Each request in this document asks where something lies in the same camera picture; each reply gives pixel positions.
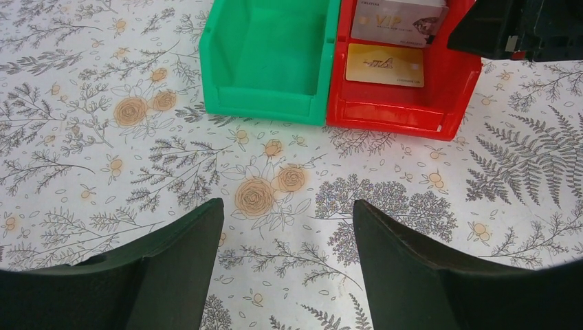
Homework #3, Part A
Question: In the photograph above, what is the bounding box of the green plastic bin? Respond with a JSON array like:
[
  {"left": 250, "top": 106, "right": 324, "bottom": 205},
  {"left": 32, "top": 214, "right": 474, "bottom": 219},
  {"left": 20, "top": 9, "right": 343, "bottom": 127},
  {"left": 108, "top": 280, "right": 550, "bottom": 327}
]
[{"left": 199, "top": 0, "right": 340, "bottom": 127}]

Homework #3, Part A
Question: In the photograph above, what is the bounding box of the silver VIP card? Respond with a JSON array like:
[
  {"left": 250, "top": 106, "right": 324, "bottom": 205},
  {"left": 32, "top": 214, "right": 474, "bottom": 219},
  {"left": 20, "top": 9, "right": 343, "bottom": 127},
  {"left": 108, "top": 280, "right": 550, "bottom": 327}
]
[{"left": 351, "top": 0, "right": 449, "bottom": 48}]

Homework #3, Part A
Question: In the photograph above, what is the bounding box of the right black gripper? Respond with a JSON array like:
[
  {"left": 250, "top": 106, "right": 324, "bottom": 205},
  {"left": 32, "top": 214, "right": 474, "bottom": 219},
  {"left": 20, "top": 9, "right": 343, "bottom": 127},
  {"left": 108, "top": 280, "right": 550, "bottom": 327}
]
[{"left": 447, "top": 0, "right": 582, "bottom": 62}]

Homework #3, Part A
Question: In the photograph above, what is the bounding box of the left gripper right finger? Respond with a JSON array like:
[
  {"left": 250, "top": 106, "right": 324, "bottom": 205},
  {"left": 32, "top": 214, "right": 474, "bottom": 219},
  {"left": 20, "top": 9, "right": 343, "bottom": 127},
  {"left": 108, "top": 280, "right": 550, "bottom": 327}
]
[{"left": 353, "top": 200, "right": 582, "bottom": 329}]

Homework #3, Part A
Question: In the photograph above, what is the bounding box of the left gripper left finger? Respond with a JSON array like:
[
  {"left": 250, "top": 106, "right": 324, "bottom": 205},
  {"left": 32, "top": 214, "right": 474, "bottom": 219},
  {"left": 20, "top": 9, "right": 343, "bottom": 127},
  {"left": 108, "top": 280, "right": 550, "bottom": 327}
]
[{"left": 1, "top": 198, "right": 224, "bottom": 329}]

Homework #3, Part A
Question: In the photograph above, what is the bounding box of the floral table mat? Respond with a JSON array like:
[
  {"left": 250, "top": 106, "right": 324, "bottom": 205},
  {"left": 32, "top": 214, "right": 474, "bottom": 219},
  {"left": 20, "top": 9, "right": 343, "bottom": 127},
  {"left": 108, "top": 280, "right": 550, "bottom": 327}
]
[{"left": 1, "top": 1, "right": 582, "bottom": 329}]

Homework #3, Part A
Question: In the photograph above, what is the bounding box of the red plastic bin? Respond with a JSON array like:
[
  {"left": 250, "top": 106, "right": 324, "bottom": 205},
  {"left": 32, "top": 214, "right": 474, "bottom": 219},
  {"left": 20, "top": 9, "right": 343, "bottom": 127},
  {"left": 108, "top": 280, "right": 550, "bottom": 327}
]
[{"left": 326, "top": 1, "right": 482, "bottom": 141}]

